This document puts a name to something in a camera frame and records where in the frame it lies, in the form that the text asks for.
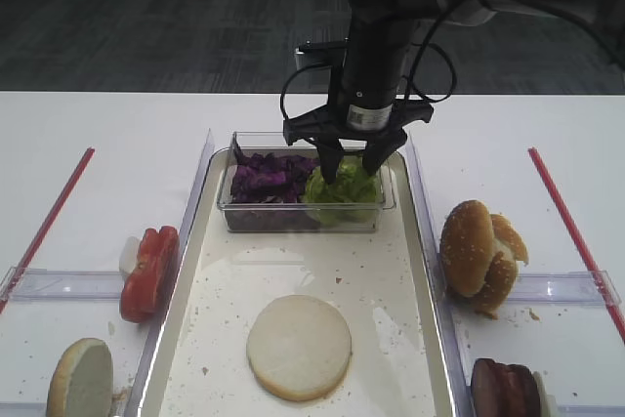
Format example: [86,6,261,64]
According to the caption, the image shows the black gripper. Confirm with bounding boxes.
[282,79,434,184]

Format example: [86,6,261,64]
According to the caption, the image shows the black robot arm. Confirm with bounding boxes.
[283,0,624,183]

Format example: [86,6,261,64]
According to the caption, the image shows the green lettuce pile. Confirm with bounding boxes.
[302,158,380,227]

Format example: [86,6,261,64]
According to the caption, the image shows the red tomato slices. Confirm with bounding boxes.
[119,226,179,323]

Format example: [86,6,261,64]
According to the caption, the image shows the white tomato holder block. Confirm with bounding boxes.
[118,236,141,278]

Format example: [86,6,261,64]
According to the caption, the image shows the brown meat patties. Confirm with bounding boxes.
[470,358,541,417]

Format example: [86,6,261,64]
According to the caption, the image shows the clear plastic salad container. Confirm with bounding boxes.
[217,132,396,232]

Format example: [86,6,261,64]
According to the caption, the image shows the shredded purple cabbage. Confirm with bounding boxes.
[225,143,319,232]

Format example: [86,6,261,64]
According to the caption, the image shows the white metal serving tray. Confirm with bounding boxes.
[138,150,458,416]

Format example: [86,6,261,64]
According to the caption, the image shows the sesame bun top rear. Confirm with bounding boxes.
[490,214,529,265]

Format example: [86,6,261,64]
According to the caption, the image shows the sesame bun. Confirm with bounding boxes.
[490,214,529,265]
[439,200,518,318]

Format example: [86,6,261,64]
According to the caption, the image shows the sesame bun top front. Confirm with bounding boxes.
[439,200,518,318]

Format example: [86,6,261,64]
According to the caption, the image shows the right red tape strip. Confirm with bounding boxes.
[527,147,624,340]

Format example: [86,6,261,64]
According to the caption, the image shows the red tape strip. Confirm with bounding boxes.
[0,147,95,313]
[527,147,624,340]

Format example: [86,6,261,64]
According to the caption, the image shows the bottom bun half on tray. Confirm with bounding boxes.
[246,295,352,402]

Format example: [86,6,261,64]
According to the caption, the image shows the right clear long divider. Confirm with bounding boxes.
[406,136,475,416]

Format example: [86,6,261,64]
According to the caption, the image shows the clear long divider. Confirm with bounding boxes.
[123,133,215,416]
[406,136,475,416]

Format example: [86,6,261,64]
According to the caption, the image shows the right clear cross divider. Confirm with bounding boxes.
[506,271,621,307]

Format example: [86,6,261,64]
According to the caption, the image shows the clear cross divider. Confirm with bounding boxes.
[1,268,124,302]
[506,271,621,307]

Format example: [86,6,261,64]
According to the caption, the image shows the left red tape strip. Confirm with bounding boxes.
[0,147,95,313]

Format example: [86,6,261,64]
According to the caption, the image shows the white patty holder block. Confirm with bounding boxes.
[532,371,561,417]

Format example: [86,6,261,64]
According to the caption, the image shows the left clear long divider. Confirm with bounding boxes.
[123,133,215,416]

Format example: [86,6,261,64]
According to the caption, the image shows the left clear cross divider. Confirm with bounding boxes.
[1,268,124,302]

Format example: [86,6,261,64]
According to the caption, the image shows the standing bun half left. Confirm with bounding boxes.
[46,338,113,417]

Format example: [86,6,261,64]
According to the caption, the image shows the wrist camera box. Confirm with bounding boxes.
[294,38,348,78]

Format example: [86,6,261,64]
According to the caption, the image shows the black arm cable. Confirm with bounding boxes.
[278,0,625,121]

